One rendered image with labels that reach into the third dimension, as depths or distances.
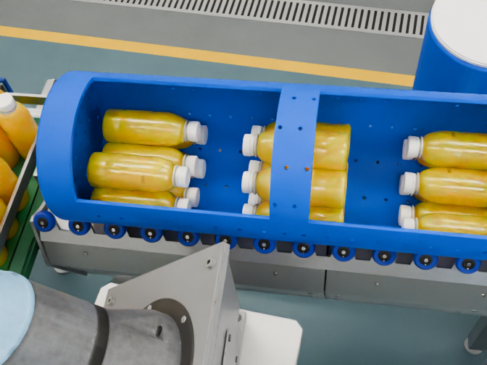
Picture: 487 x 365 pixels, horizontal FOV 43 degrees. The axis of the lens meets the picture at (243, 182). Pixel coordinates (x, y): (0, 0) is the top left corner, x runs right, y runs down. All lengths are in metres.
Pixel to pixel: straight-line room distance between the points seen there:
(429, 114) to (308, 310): 1.11
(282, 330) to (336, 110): 0.47
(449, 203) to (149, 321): 0.63
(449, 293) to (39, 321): 0.85
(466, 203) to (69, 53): 2.21
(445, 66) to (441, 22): 0.10
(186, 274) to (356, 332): 1.43
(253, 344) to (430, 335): 1.31
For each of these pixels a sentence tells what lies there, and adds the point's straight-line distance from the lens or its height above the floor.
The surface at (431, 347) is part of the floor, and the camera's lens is 2.17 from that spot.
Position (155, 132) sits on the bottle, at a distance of 1.18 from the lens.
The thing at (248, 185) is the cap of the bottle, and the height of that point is 1.11.
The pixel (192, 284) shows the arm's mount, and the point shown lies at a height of 1.36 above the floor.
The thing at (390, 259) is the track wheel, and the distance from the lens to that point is 1.20.
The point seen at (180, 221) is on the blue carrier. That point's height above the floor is 1.10.
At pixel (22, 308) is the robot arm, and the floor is 1.48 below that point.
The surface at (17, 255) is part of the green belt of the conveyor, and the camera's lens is 1.39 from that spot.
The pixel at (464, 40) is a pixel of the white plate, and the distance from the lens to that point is 1.44.
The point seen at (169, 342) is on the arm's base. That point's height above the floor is 1.37.
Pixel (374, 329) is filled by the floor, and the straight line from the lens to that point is 2.17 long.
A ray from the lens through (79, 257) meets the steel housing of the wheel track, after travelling 1.38.
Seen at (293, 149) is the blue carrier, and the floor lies 1.22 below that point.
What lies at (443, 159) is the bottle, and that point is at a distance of 1.15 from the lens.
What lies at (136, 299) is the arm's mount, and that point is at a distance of 0.86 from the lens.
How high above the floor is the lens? 2.04
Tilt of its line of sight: 58 degrees down
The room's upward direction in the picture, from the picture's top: 9 degrees counter-clockwise
